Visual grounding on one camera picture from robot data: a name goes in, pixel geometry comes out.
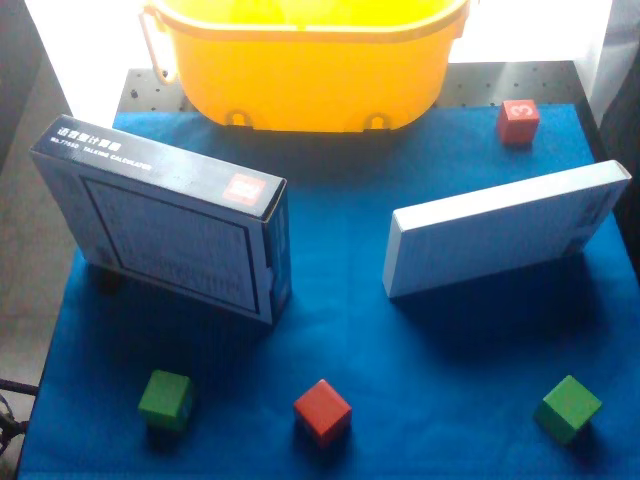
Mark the blue and white box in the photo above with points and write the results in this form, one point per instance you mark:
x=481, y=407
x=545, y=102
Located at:
x=170, y=235

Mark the yellow plastic basket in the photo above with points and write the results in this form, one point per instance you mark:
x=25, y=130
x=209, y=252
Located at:
x=310, y=75

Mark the blue fabric cloth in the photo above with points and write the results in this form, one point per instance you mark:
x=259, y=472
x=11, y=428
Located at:
x=340, y=320

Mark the plain red block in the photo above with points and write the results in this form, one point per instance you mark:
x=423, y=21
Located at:
x=322, y=410

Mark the green block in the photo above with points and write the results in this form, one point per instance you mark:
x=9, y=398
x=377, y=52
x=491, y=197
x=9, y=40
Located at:
x=567, y=407
x=164, y=400

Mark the red block with number three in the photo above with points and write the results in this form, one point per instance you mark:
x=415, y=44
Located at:
x=517, y=122

